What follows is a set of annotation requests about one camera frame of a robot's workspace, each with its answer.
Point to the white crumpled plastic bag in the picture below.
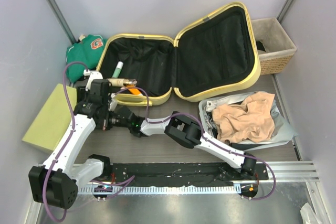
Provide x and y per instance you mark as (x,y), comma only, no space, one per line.
(308,215)

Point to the green jersey with G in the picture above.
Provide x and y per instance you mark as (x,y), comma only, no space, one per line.
(88,49)

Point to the wicker basket with liner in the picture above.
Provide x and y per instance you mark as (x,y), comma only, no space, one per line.
(279,47)

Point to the beige cosmetic bottle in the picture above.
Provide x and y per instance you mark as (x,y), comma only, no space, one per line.
(122,82)

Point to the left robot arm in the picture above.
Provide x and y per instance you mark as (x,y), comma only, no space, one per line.
(56,182)

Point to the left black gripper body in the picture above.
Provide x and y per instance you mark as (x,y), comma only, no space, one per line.
(82,94)

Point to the black cloth in basket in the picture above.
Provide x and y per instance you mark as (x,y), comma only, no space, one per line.
(260,46)

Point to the aluminium rail frame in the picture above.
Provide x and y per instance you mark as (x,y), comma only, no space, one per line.
(296,185)

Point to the yellow-green drawer box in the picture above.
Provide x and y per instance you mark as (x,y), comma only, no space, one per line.
(50,124)

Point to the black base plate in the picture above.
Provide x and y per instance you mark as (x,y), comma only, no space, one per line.
(179,174)

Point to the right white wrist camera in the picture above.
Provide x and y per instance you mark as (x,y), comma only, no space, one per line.
(112,102)

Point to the beige sock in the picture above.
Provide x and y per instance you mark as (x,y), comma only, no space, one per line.
(250,120)

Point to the white plastic mesh basket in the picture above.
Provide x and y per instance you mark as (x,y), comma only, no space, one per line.
(262,144)

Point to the green white tube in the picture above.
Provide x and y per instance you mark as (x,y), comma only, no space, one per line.
(117,70)

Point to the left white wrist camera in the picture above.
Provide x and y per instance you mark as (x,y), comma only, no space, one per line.
(92,75)

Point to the orange tube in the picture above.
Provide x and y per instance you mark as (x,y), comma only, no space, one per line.
(134,91)

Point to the yellow hard-shell suitcase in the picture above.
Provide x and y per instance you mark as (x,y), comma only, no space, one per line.
(214,55)

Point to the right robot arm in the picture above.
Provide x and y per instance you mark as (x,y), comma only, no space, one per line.
(187,131)

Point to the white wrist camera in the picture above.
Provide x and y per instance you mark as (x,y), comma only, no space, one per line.
(112,102)
(92,75)

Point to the white slotted cable duct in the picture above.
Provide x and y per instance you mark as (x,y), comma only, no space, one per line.
(93,189)

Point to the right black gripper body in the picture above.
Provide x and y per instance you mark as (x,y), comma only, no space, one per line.
(113,119)

